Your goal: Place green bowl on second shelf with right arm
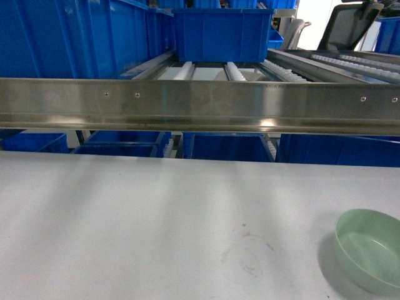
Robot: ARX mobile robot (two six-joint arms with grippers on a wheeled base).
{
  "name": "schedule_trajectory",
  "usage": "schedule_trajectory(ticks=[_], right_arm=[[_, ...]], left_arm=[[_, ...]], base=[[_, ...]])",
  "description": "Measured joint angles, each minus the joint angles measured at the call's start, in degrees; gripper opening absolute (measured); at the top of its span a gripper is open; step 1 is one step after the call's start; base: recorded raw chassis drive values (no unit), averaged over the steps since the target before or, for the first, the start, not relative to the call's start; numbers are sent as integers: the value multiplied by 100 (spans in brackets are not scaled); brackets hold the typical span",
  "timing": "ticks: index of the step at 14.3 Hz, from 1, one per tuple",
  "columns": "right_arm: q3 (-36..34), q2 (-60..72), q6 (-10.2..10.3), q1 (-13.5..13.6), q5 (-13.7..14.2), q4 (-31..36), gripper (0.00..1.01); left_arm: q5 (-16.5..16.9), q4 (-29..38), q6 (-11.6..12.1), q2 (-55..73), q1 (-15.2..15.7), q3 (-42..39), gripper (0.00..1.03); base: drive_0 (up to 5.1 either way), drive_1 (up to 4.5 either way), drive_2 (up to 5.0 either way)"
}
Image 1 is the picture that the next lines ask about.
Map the light green bowl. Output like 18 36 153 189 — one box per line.
334 209 399 298

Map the large blue bin on shelf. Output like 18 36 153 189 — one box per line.
1 1 175 79

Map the blue bin lower centre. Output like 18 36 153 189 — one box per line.
182 132 274 163

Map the white roller track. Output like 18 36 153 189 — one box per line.
224 62 247 81
173 61 195 81

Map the white roller track right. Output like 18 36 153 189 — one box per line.
224 62 247 81

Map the blue bin lower left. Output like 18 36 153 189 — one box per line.
71 131 172 158

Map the blue bin centre on rollers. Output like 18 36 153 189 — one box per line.
172 8 275 63

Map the blue bin lower right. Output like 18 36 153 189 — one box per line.
276 134 399 168

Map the grey office chair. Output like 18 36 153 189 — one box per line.
317 1 384 51

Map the stainless steel shelf front rail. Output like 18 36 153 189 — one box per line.
1 78 399 136

